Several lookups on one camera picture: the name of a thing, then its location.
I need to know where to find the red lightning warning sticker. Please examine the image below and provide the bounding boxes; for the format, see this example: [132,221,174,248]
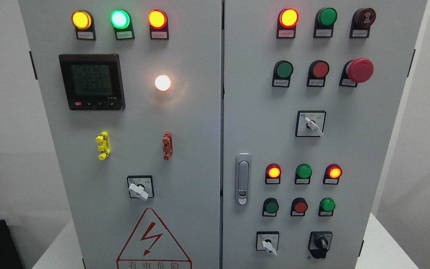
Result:
[116,208,192,269]

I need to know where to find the black digital power meter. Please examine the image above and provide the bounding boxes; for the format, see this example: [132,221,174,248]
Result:
[59,53,126,111]

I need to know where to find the red push button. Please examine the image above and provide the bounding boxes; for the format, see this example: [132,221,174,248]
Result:
[290,197,308,217]
[306,60,330,87]

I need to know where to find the black knob selector switch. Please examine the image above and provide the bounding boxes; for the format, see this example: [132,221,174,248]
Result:
[308,231,333,259]

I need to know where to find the grey electrical cabinet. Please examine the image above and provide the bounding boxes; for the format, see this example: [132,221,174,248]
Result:
[19,0,427,269]

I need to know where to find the green push button lower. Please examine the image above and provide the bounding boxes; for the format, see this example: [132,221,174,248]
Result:
[262,198,279,217]

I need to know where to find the white selector switch bottom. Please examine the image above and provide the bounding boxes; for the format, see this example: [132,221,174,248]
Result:
[255,231,280,256]

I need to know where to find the white glowing indicator light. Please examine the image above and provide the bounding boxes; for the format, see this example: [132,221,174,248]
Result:
[154,75,172,91]

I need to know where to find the red push button upper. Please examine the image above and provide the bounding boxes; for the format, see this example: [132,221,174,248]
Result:
[306,60,330,87]

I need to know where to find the green push button upper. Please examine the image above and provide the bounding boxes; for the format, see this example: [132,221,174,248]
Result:
[272,60,293,87]

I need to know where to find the white selector switch upper right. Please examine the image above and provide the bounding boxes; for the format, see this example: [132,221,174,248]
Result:
[295,111,327,137]

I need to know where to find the white selector switch left door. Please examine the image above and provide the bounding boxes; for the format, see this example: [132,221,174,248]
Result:
[127,175,154,201]

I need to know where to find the green indicator light bottom right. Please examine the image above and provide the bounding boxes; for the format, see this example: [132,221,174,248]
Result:
[318,197,336,217]

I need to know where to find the red terminal connector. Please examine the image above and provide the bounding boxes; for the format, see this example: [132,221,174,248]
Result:
[162,131,174,160]

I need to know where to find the green lit indicator light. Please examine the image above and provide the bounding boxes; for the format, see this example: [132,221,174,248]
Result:
[110,9,135,40]

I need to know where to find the red push button lower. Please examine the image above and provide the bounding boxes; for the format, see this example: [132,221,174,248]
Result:
[290,197,308,217]

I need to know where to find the silver door handle lock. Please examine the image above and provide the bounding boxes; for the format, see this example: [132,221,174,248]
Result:
[235,153,252,205]

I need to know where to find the yellow terminal connector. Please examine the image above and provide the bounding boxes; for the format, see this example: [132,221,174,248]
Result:
[95,131,111,161]

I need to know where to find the red amber light right door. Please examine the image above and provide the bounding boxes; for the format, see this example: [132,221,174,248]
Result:
[276,7,299,39]

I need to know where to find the red emergency stop button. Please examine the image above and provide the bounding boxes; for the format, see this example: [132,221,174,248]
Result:
[339,58,375,87]

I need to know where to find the yellow indicator light top left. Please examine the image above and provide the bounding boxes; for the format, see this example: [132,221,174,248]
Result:
[71,10,97,40]

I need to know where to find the green push button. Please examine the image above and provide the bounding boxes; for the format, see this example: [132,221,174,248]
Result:
[272,60,293,87]
[262,198,279,217]

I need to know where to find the red amber light lower left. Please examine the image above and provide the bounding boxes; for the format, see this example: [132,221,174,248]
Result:
[265,163,281,185]

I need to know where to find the white selector switch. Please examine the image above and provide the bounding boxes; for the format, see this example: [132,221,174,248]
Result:
[295,111,327,137]
[255,231,280,256]

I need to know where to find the green indicator light top right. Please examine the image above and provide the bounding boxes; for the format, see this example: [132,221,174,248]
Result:
[313,7,337,38]

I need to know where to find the green indicator light lower middle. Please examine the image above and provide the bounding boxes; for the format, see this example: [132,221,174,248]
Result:
[294,164,312,185]

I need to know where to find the red indicator light lower right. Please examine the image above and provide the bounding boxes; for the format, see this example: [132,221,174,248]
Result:
[323,164,343,185]

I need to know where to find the dark red buzzer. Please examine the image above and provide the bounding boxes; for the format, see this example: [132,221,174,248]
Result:
[349,7,376,38]

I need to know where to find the red-rimmed amber indicator light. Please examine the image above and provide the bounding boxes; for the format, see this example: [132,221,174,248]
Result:
[148,9,169,40]

